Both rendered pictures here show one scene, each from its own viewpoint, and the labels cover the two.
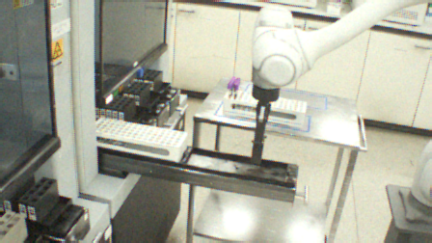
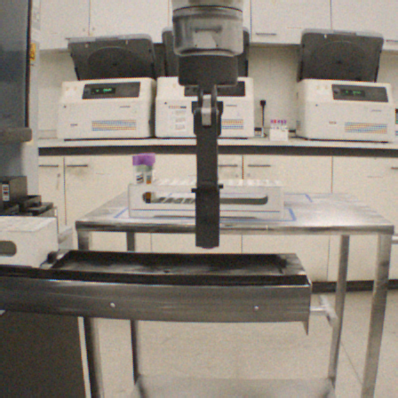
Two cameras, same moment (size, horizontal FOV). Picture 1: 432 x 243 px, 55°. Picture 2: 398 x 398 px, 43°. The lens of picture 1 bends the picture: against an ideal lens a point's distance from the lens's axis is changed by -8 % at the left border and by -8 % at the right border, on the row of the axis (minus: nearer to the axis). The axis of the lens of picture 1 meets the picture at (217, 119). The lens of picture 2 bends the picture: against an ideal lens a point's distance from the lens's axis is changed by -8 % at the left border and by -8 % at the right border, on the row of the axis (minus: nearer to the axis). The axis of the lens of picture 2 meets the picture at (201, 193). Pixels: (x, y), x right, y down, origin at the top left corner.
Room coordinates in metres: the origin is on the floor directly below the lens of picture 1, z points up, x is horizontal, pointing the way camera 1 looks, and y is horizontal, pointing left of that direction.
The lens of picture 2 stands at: (0.47, -0.04, 1.00)
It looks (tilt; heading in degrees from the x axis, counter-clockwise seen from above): 8 degrees down; 353
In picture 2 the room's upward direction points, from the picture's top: straight up
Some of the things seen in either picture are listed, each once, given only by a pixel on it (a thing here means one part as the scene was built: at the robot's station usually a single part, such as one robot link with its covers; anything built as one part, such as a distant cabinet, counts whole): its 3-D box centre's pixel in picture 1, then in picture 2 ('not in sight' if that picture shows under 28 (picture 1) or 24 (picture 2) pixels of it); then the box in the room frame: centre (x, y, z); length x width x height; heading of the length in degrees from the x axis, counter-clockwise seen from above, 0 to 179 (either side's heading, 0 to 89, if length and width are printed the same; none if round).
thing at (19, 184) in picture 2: (155, 82); (15, 191); (1.67, 0.26, 0.85); 0.12 x 0.02 x 0.06; 170
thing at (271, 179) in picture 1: (192, 166); (71, 283); (1.18, 0.06, 0.78); 0.73 x 0.14 x 0.09; 81
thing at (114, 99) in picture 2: not in sight; (113, 88); (3.82, 0.13, 1.22); 0.62 x 0.56 x 0.64; 169
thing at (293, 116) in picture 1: (264, 108); (206, 197); (1.51, -0.17, 0.85); 0.30 x 0.10 x 0.06; 79
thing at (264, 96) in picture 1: (264, 99); (207, 91); (1.13, -0.12, 1.04); 0.08 x 0.07 x 0.09; 171
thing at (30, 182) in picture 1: (20, 195); not in sight; (0.84, 0.47, 0.85); 0.12 x 0.02 x 0.06; 171
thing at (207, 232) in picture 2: (256, 152); (207, 218); (1.12, -0.12, 0.88); 0.03 x 0.01 x 0.07; 81
